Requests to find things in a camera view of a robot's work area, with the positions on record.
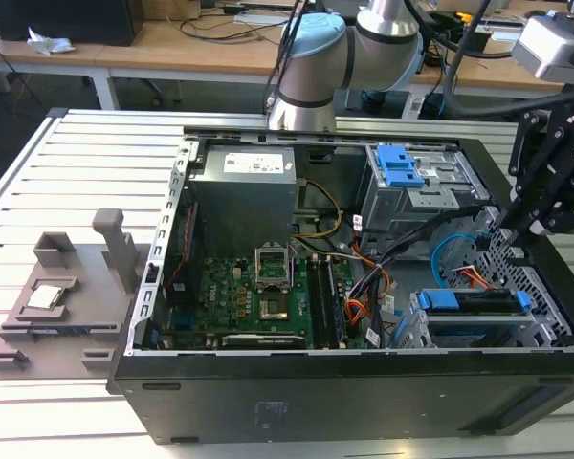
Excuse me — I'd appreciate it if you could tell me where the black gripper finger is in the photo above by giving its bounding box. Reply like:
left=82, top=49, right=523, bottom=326
left=500, top=112, right=568, bottom=245
left=525, top=142, right=574, bottom=235

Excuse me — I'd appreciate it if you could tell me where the hard disk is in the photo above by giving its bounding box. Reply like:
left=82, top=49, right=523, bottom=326
left=418, top=286, right=532, bottom=336

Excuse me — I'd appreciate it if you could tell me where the metal disk bay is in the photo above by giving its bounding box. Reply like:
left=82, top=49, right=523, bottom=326
left=408, top=289, right=565, bottom=350

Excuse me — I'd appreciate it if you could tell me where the black RAM slot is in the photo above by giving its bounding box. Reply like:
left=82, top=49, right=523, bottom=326
left=308, top=255, right=334, bottom=348
left=324, top=255, right=350, bottom=348

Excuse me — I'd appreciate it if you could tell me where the metal drive cage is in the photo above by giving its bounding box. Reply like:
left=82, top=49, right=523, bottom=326
left=356, top=142, right=492, bottom=262

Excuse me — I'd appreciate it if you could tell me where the small black cube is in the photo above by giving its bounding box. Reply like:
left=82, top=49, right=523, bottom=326
left=458, top=26, right=492, bottom=54

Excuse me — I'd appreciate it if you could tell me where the blue drive cage latch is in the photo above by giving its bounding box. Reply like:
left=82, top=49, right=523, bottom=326
left=376, top=144, right=425, bottom=188

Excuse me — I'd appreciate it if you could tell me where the metal socket cover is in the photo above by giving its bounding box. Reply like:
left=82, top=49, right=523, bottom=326
left=254, top=246, right=293, bottom=293

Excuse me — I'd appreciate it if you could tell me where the CPU socket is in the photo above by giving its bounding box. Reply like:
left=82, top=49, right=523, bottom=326
left=258, top=295, right=292, bottom=320

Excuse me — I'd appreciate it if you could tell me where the grey power supply unit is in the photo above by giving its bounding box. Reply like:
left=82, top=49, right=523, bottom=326
left=188, top=145, right=300, bottom=259

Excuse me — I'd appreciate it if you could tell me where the black open PC case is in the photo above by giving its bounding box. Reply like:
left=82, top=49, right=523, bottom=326
left=105, top=124, right=574, bottom=446

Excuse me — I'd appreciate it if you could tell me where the black graphics card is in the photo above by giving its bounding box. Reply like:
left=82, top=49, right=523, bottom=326
left=219, top=333, right=306, bottom=349

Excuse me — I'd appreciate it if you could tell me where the green motherboard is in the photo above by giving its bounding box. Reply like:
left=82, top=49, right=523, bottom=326
left=165, top=252, right=369, bottom=350

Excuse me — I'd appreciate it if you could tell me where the wooden desk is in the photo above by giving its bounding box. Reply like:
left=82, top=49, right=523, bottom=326
left=0, top=0, right=574, bottom=111

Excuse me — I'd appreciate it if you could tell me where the grey parts rack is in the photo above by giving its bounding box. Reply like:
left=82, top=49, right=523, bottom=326
left=0, top=208, right=157, bottom=382

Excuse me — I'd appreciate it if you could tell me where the silver CPU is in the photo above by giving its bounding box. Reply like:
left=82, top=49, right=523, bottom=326
left=26, top=281, right=68, bottom=310

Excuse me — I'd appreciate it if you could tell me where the large black box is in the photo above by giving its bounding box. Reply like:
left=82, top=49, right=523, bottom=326
left=0, top=0, right=144, bottom=48

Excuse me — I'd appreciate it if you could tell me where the crumpled white paper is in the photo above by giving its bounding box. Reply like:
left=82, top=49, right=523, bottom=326
left=26, top=26, right=77, bottom=54

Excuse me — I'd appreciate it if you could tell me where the thick black gripper cable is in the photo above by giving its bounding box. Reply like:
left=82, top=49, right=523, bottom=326
left=439, top=0, right=574, bottom=120

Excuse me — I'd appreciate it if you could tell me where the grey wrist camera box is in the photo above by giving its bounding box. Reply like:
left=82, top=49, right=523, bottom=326
left=511, top=13, right=574, bottom=82

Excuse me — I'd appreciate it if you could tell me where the blue disk wire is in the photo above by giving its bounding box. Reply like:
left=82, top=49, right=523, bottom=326
left=432, top=231, right=489, bottom=291

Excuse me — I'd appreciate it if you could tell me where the black cable bundle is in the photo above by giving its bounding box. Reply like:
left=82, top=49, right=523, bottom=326
left=348, top=203, right=489, bottom=336

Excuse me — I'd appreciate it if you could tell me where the yellow wire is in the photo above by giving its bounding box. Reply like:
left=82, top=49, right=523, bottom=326
left=294, top=177, right=343, bottom=240

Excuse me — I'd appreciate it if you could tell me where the orange wire bundle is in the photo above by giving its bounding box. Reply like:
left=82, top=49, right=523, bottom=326
left=343, top=267, right=391, bottom=326

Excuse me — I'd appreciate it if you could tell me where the black arm base cable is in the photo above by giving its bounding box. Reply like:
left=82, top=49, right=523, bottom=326
left=265, top=0, right=312, bottom=114

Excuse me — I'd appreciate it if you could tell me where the thin red wire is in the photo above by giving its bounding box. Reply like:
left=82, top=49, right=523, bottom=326
left=165, top=205, right=200, bottom=293

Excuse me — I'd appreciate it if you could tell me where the black desk cable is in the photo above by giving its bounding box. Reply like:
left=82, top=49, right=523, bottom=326
left=179, top=13, right=288, bottom=47

